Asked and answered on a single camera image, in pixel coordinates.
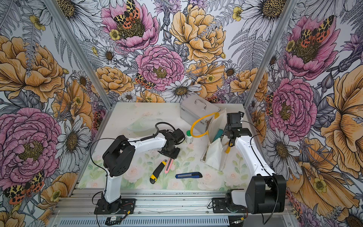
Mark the aluminium front rail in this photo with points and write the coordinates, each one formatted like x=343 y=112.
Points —
x=161 y=208

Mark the white bottle green cap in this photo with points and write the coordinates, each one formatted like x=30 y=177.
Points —
x=188 y=137

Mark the corner aluminium post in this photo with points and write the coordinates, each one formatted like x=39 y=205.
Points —
x=75 y=46
x=275 y=39

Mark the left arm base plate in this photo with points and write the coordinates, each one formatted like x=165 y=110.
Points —
x=118 y=207

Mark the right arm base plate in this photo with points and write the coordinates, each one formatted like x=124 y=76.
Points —
x=223 y=205

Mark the left corner aluminium post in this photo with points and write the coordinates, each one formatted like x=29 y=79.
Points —
x=75 y=46

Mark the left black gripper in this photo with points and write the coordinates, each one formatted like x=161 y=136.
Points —
x=173 y=155

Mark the teal utility knife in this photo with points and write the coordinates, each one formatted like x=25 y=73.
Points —
x=218 y=135

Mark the blue utility knife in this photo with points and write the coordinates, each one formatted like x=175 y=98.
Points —
x=194 y=175

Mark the silver metal case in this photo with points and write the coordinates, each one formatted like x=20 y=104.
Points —
x=200 y=113

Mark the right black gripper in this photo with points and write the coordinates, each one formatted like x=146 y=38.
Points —
x=226 y=128

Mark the black yellow utility knife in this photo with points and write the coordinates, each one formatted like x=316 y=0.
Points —
x=156 y=173

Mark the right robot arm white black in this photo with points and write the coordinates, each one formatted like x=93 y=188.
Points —
x=266 y=190

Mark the white pouch with yellow handles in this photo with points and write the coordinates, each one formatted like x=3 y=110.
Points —
x=215 y=153

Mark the right corner aluminium post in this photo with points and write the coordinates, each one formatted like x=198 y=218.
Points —
x=275 y=39

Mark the pink utility knife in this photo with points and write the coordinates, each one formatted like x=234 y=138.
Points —
x=168 y=166

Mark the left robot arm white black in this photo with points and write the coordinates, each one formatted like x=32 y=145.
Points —
x=118 y=158

